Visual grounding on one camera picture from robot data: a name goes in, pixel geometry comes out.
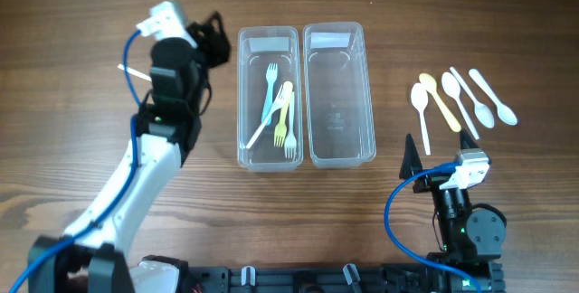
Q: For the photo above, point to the translucent white spoon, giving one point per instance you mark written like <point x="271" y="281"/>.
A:
<point x="482" y="112"/>

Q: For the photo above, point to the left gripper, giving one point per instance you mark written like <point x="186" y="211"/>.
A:
<point x="213" y="41"/>

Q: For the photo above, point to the yellow plastic fork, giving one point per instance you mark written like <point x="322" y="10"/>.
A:
<point x="281" y="128"/>

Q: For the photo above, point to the white spoon far left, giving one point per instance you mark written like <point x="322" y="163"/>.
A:
<point x="419" y="99"/>

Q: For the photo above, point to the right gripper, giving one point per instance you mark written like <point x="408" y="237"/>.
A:
<point x="412" y="163"/>

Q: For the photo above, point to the white fork diagonal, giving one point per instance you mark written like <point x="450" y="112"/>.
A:
<point x="290" y="144"/>

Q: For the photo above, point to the clear plastic container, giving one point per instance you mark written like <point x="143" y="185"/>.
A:
<point x="269" y="121"/>
<point x="341" y="130"/>

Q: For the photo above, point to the white fork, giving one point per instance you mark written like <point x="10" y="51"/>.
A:
<point x="278" y="103"/>

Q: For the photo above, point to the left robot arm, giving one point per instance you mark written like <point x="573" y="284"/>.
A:
<point x="91" y="255"/>

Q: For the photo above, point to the white fork handle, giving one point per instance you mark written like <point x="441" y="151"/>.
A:
<point x="134" y="72"/>

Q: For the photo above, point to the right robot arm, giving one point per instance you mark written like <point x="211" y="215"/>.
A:
<point x="470" y="235"/>

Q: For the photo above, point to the light blue plastic fork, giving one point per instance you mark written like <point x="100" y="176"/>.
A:
<point x="271" y="77"/>

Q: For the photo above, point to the right clear plastic container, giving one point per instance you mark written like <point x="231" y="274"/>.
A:
<point x="341" y="130"/>

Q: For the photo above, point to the left clear plastic container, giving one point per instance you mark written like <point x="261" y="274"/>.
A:
<point x="269" y="121"/>

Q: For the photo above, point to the yellow plastic spoon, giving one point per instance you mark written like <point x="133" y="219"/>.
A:
<point x="430" y="84"/>

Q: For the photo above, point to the white spoon middle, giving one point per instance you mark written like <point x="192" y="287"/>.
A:
<point x="452" y="88"/>

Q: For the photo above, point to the white spoon far right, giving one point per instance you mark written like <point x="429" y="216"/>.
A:
<point x="504" y="112"/>

